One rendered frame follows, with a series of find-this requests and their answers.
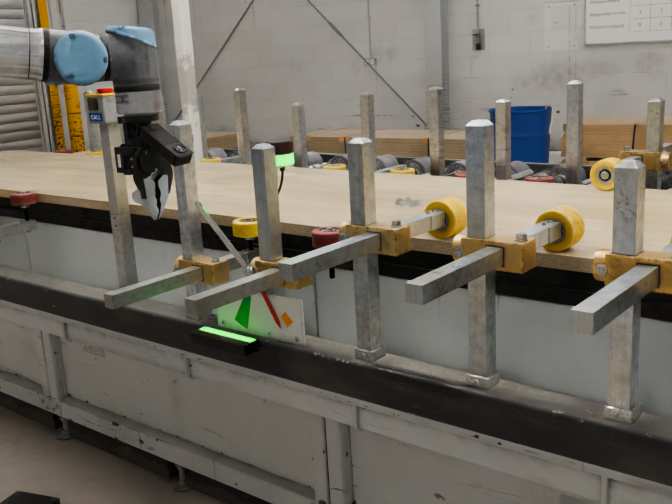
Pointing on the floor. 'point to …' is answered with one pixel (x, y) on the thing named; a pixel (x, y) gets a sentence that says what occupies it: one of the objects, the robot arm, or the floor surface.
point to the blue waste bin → (528, 133)
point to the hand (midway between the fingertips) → (158, 213)
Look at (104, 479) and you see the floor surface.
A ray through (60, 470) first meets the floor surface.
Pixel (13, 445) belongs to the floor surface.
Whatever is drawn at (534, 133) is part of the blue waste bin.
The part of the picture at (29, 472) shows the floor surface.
